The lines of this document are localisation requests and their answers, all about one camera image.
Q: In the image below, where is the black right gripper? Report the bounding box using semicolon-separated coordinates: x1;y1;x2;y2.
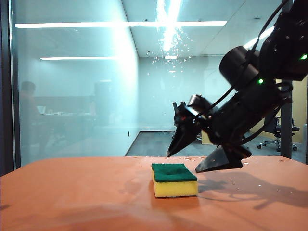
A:
166;81;292;173

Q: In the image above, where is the yellow sponge with green pad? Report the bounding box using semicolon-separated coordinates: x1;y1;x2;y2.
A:
151;163;199;198

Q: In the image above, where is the light wooden office desk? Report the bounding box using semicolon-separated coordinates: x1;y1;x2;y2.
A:
201;129;214;145

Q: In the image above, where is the tall-backed black office chair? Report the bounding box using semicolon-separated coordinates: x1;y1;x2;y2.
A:
257;115;300;152

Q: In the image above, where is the diagonal ceiling light strip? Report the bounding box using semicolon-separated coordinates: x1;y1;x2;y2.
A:
242;26;275;50

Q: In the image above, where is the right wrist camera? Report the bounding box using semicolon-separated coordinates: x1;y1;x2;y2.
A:
187;94;214;114

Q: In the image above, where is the thin black camera cable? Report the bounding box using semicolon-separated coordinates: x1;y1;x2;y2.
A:
194;86;235;119

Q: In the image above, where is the black vertical glass frame post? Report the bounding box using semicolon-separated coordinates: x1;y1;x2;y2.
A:
280;0;293;159

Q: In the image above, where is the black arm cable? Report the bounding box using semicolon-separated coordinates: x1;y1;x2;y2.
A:
250;0;291;52

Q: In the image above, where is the dark window frame edge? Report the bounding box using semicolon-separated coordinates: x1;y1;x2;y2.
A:
0;0;22;178

